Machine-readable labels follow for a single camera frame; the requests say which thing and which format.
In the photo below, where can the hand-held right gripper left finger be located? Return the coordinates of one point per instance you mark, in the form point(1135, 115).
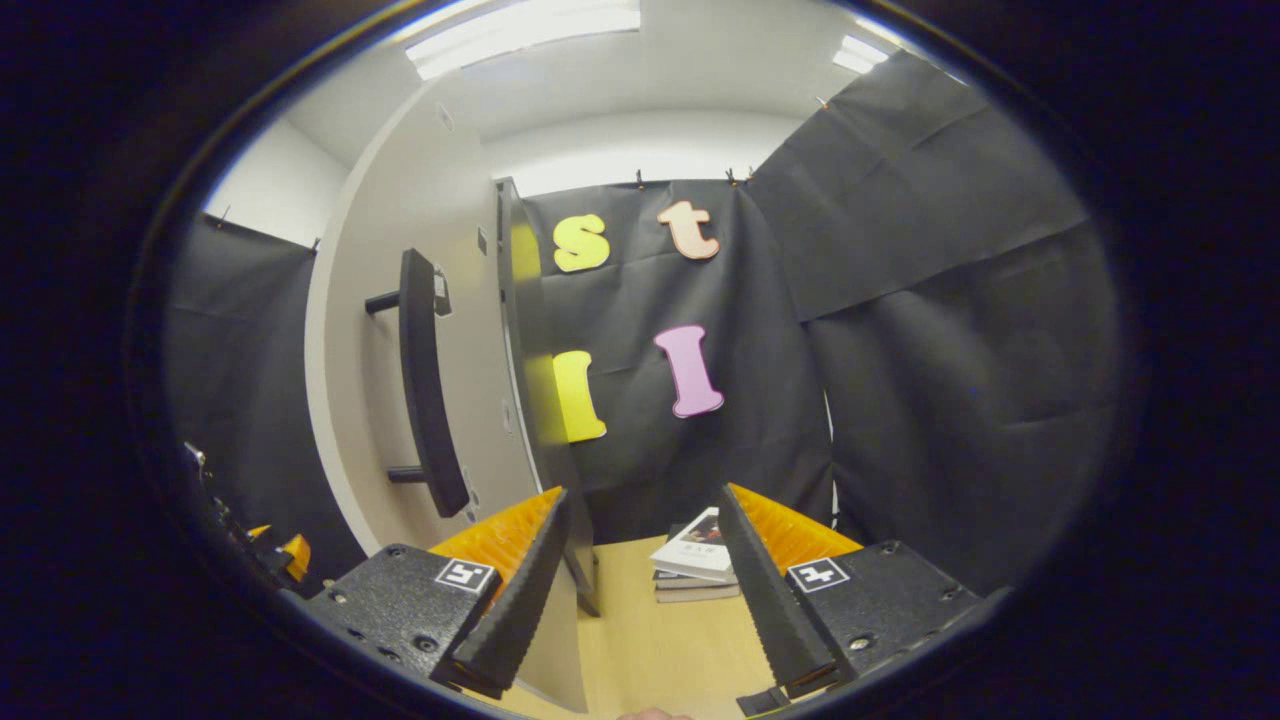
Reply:
point(520, 600)

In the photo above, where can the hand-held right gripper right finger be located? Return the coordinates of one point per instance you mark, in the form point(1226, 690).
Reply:
point(765, 600)

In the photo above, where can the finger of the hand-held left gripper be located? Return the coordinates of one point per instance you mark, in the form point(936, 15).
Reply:
point(290, 555)

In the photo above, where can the beige cabinet door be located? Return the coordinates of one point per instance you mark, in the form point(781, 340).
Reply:
point(380, 400)

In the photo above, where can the grey cabinet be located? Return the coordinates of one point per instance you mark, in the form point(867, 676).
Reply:
point(525, 420)

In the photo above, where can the dark grey book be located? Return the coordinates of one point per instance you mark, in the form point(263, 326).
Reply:
point(700, 590)

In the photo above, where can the white book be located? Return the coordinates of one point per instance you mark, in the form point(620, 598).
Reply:
point(690, 550)

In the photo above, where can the black backdrop cloth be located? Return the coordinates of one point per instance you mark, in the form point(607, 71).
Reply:
point(950, 350)

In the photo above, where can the small ceiling light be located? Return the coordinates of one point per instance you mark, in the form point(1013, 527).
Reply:
point(860, 55)

